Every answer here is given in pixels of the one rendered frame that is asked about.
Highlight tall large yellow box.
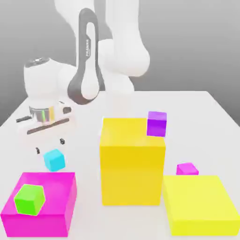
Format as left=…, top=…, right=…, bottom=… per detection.
left=99, top=117, right=167, bottom=206

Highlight flat large lemon yellow box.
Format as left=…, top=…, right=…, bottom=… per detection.
left=162, top=175, right=240, bottom=236

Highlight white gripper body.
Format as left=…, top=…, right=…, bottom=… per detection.
left=17, top=117, right=76, bottom=148

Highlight large magenta box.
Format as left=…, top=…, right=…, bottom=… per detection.
left=0, top=172, right=78, bottom=238

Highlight small green cube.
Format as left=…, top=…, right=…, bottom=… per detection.
left=14, top=184, right=46, bottom=217

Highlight small purple cube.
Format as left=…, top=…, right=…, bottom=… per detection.
left=146, top=111, right=168, bottom=138

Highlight small cyan cube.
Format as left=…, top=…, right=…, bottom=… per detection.
left=43, top=149, right=66, bottom=173

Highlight small pink cube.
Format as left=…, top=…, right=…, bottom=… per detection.
left=176, top=162, right=200, bottom=176

